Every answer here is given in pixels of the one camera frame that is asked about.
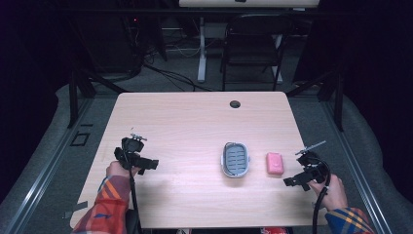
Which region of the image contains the black folding chair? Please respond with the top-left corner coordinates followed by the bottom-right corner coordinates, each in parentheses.
top-left (219, 13), bottom-right (296, 93)

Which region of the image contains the black floor cable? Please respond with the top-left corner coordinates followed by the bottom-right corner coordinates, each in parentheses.
top-left (139, 48), bottom-right (216, 93)

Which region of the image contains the grey soap dish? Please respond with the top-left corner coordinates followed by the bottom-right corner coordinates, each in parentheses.
top-left (220, 140), bottom-right (251, 178)

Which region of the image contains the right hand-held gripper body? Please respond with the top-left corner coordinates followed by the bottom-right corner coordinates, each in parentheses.
top-left (294, 139), bottom-right (327, 184)

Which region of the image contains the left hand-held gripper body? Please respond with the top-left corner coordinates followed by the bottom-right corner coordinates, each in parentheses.
top-left (113, 133), bottom-right (154, 172)

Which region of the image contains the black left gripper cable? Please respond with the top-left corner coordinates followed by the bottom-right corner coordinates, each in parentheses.
top-left (123, 142), bottom-right (143, 234)

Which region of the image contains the aluminium floor rail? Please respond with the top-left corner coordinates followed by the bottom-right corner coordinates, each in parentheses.
top-left (0, 97), bottom-right (95, 234)
top-left (319, 99), bottom-right (394, 234)

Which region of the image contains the black metal stand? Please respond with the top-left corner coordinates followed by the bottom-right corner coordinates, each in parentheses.
top-left (66, 62), bottom-right (129, 130)
top-left (285, 62), bottom-right (345, 133)

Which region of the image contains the pink soap bar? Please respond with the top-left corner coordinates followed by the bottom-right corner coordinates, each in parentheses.
top-left (265, 151), bottom-right (285, 176)

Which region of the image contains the white desk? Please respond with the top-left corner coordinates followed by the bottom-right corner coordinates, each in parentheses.
top-left (177, 0), bottom-right (321, 84)

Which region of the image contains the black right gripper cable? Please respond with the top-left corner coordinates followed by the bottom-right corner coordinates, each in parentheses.
top-left (305, 155), bottom-right (332, 234)

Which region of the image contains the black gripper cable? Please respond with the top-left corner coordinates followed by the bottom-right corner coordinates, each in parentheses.
top-left (123, 142), bottom-right (143, 234)
top-left (305, 155), bottom-right (332, 234)

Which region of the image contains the person's right hand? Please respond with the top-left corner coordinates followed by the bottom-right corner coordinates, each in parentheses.
top-left (307, 174), bottom-right (349, 213)

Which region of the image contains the person's left hand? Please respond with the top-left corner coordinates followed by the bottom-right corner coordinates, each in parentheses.
top-left (105, 160), bottom-right (141, 179)

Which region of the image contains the grey floor tape strip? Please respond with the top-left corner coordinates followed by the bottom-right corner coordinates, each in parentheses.
top-left (62, 200), bottom-right (90, 219)

